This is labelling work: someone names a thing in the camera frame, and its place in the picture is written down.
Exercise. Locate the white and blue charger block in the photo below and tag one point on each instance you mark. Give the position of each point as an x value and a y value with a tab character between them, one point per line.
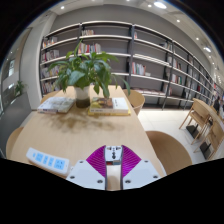
113	154

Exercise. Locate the ceiling lights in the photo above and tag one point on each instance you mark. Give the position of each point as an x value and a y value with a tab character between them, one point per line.
160	5

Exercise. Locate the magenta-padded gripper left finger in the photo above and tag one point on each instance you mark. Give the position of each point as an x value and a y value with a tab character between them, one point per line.
87	173

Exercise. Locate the white book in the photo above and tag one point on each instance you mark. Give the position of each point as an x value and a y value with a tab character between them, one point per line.
56	104

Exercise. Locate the yellow book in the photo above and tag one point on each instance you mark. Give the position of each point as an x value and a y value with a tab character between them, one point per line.
108	105

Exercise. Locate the person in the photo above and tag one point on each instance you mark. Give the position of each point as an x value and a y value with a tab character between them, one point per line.
217	104

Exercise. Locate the wooden side table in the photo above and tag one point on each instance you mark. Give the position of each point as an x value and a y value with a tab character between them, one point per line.
205	105

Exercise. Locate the grey bookshelf unit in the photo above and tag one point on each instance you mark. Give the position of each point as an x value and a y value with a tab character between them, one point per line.
153	50

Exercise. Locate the open-framed wooden chair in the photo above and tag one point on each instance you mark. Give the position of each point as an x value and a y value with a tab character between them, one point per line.
215	136
196	115

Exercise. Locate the small green potted plant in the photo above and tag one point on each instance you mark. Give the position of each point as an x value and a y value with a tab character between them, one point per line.
19	88

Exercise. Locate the white power strip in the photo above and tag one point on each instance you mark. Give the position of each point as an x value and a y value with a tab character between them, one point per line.
46	160

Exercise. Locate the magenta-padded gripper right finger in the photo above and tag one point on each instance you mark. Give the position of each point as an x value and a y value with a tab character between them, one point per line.
140	173

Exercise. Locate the leafy plant in white pot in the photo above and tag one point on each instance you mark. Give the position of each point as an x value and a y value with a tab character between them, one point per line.
80	73

